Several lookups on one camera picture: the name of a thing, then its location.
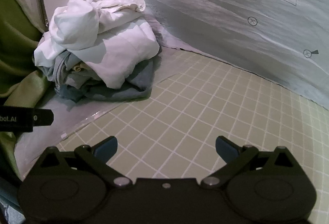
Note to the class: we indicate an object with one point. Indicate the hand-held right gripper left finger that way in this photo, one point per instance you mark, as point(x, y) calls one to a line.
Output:
point(106, 148)

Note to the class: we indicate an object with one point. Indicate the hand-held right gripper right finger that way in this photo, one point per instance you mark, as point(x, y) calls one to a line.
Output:
point(226, 148)

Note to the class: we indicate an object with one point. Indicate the blue towel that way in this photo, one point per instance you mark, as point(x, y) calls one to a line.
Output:
point(126, 92)

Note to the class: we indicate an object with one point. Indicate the green cloth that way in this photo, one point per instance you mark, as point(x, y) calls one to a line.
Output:
point(15, 59)

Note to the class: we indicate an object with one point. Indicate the grey garment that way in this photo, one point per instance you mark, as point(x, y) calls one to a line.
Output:
point(63, 67)

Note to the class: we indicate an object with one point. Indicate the blue patterned cloth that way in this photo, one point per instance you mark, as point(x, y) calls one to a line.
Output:
point(9, 203)

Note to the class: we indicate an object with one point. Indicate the white quilted garment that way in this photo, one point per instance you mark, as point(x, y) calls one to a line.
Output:
point(123, 51)

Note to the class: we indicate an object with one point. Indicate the light blue printed sheet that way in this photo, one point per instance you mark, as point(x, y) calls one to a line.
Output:
point(218, 20)

